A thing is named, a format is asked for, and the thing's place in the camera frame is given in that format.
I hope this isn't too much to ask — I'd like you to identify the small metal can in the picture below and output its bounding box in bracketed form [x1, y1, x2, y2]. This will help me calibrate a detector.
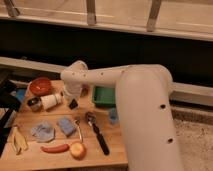
[27, 97, 42, 112]

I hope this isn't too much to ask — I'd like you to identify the purple bowl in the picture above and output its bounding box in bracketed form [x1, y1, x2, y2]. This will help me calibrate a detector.
[81, 84, 89, 97]

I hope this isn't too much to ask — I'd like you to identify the black chair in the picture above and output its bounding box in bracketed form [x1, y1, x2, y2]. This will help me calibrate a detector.
[0, 69, 21, 156]

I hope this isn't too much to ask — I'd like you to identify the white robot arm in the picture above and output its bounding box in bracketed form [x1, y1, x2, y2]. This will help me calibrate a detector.
[61, 61, 184, 171]

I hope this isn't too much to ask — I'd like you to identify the red bowl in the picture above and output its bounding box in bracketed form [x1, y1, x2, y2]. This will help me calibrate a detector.
[29, 77, 52, 96]

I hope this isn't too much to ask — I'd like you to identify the black eraser block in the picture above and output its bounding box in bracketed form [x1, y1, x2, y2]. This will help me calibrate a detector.
[69, 99, 78, 109]

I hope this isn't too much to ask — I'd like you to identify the green plastic tray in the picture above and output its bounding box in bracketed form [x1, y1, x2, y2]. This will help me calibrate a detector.
[92, 86, 116, 108]

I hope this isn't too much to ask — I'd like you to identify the black handled ice cream scoop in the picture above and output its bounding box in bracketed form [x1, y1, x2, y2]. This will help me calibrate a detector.
[85, 112, 110, 155]

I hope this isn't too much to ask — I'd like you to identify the blue crumpled cloth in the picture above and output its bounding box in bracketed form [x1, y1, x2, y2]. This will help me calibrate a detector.
[30, 122, 55, 143]

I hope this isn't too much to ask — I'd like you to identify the red sausage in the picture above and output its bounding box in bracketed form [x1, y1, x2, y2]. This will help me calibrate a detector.
[40, 144, 69, 153]

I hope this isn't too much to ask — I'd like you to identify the small blue cup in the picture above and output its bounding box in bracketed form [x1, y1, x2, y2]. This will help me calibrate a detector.
[108, 108, 118, 124]

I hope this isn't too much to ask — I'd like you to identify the white cup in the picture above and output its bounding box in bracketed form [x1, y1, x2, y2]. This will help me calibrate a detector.
[41, 93, 62, 110]

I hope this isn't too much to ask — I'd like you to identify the yellow red apple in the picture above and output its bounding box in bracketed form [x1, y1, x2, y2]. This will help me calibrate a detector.
[70, 142, 87, 160]

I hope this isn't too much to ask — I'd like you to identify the metal spoon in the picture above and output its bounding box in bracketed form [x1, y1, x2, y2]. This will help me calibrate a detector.
[74, 116, 83, 143]

